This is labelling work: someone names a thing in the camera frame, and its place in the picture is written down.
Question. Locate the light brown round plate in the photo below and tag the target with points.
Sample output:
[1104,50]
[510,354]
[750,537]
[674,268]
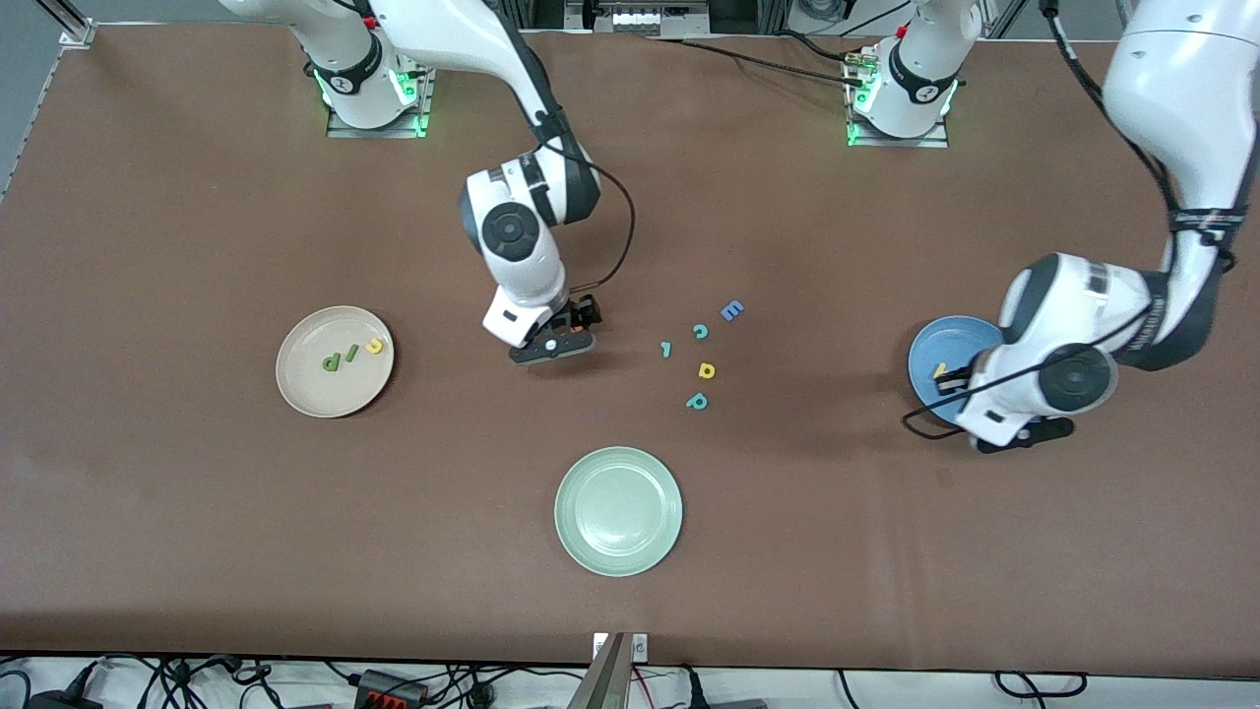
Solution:
[364,389]

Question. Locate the brown table mat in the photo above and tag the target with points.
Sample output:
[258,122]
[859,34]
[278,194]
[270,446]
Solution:
[197,542]

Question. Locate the aluminium corner post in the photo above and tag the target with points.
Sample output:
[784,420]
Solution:
[77,30]

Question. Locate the teal foam letter p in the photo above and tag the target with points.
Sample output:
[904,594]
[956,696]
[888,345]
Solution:
[690,404]

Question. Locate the blue round plate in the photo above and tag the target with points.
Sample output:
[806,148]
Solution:
[935,340]

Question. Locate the pale green round plate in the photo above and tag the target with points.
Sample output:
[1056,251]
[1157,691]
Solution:
[618,512]

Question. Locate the white stand bracket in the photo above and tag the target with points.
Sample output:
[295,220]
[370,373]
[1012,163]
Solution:
[640,648]

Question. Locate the grey metal stand bar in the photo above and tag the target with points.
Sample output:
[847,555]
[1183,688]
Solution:
[602,679]

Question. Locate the blue foam letter E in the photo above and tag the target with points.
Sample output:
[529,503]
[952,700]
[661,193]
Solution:
[731,311]

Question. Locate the black red power strip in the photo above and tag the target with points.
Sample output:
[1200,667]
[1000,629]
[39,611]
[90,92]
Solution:
[389,694]

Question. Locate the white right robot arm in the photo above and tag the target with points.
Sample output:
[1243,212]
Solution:
[536,271]

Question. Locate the black power adapter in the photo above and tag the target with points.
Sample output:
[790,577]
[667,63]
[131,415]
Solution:
[59,701]

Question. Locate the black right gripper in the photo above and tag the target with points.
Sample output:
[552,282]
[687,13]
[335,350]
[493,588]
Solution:
[576,315]

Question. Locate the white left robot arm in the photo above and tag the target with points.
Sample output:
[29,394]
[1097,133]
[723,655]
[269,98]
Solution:
[1181,98]

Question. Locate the grey connector box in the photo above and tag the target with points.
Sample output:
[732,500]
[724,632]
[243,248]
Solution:
[650,20]

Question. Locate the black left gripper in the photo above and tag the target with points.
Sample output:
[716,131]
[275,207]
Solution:
[957,383]

